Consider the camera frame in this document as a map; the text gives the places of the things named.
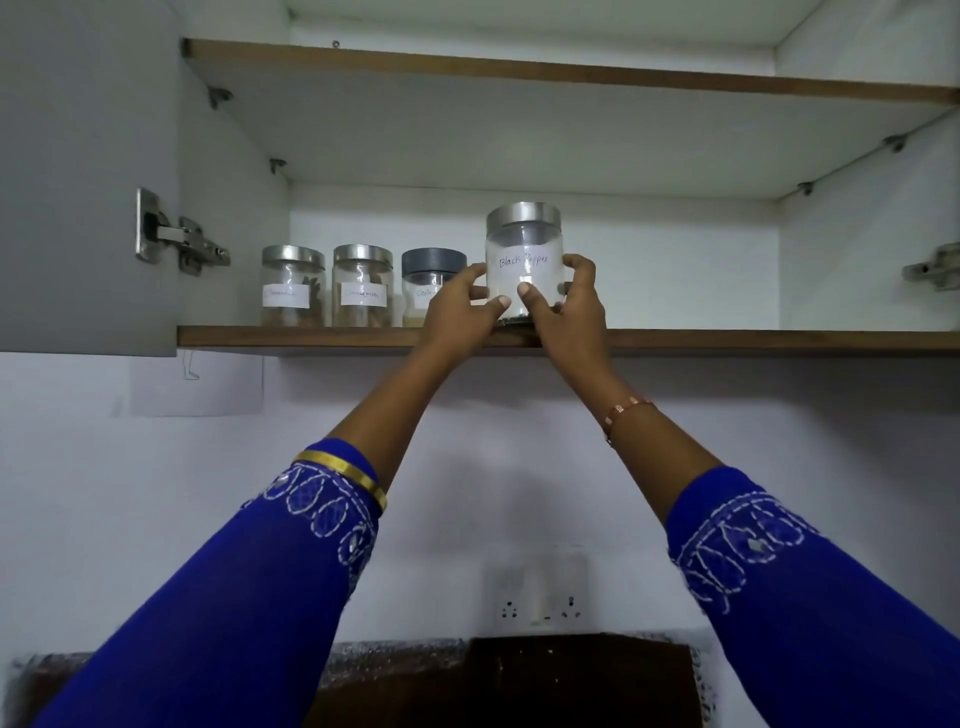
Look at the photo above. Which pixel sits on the person's left forearm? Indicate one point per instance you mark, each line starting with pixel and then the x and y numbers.
pixel 397 420

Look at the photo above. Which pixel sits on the coriander powder jar grey lid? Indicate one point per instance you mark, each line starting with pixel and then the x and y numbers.
pixel 433 262

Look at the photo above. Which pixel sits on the brown wooden cabinet door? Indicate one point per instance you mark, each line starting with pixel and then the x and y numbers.
pixel 75 187

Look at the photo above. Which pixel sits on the person's left hand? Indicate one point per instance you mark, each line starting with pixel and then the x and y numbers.
pixel 457 319

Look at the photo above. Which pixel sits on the person's right hand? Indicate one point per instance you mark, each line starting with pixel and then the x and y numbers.
pixel 581 337

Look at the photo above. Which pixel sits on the white shelf with wooden edge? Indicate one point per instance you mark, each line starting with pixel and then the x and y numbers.
pixel 525 127

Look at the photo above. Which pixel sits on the person's right forearm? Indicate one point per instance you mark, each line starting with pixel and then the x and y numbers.
pixel 660 465

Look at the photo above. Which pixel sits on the brown wooden wall cabinet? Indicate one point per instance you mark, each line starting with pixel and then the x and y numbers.
pixel 675 262

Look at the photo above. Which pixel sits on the white wall socket plate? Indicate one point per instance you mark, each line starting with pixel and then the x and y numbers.
pixel 540 596

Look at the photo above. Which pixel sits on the gold bangle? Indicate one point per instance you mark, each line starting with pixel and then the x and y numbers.
pixel 341 471

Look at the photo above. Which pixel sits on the metal cabinet door hinge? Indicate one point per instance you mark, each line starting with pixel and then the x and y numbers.
pixel 934 268
pixel 187 236

